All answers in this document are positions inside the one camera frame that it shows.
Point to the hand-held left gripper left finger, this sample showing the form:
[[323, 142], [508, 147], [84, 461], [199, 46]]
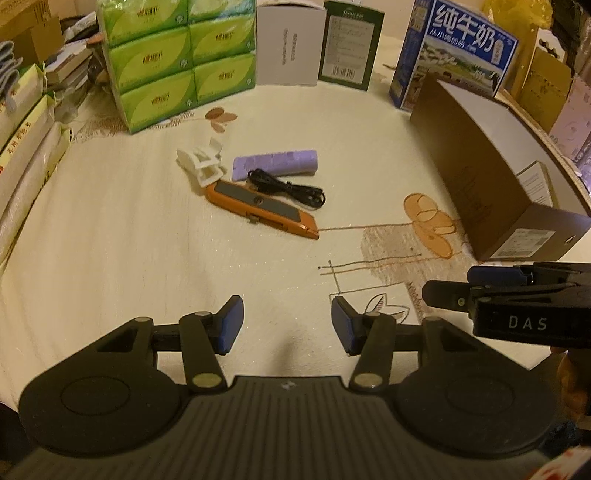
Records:
[[231, 323]]

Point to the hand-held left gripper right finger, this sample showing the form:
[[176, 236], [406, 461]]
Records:
[[344, 325]]

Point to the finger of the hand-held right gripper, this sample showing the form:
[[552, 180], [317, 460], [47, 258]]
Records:
[[496, 276], [445, 294]]

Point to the person's right hand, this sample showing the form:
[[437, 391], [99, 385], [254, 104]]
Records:
[[575, 378]]

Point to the orange utility knife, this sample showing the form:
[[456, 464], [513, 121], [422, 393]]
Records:
[[277, 212]]

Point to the brown box with grey top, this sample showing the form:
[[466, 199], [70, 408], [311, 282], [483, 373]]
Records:
[[461, 152]]

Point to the white plastic clip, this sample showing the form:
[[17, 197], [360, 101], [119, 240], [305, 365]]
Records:
[[198, 161]]

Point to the purple cylindrical roll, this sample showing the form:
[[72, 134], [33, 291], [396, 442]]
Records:
[[277, 161]]

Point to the pale cardboard box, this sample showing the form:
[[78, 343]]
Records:
[[575, 120]]

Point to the tall cardboard box with cutout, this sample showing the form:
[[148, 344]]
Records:
[[545, 83]]

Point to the blue milk carton box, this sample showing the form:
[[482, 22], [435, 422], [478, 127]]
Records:
[[443, 50]]

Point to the long pale box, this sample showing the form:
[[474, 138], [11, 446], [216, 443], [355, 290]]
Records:
[[32, 184]]

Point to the yellow plastic bag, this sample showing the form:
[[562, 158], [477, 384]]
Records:
[[517, 14]]

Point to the dark green product box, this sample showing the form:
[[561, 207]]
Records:
[[351, 46]]

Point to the pack of green tissue packets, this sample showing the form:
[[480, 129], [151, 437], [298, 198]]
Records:
[[175, 60]]

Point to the long yellow-green box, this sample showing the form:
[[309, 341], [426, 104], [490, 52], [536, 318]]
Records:
[[27, 87], [32, 129]]

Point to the white cardboard box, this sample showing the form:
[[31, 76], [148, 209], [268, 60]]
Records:
[[288, 46]]

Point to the dark round object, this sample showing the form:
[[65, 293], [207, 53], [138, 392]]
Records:
[[97, 71]]

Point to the stack of books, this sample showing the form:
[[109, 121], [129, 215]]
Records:
[[69, 64]]

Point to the brown cardboard box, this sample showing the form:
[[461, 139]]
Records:
[[27, 27]]

